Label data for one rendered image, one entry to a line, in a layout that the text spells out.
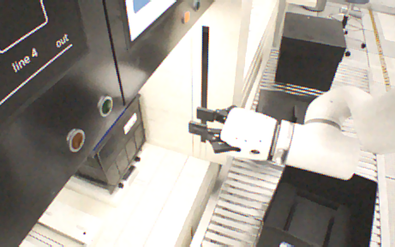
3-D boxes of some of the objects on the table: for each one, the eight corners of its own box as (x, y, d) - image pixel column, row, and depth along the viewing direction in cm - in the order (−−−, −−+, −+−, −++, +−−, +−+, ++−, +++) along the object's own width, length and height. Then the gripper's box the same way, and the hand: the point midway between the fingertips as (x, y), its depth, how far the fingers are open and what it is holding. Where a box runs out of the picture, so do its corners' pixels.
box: (331, 93, 138) (347, 47, 121) (272, 82, 144) (281, 36, 126) (328, 62, 158) (341, 20, 140) (277, 53, 164) (285, 11, 146)
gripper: (287, 101, 62) (206, 82, 66) (275, 159, 51) (176, 134, 55) (280, 126, 67) (205, 107, 71) (267, 184, 56) (178, 159, 60)
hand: (201, 121), depth 63 cm, fingers open, 4 cm apart
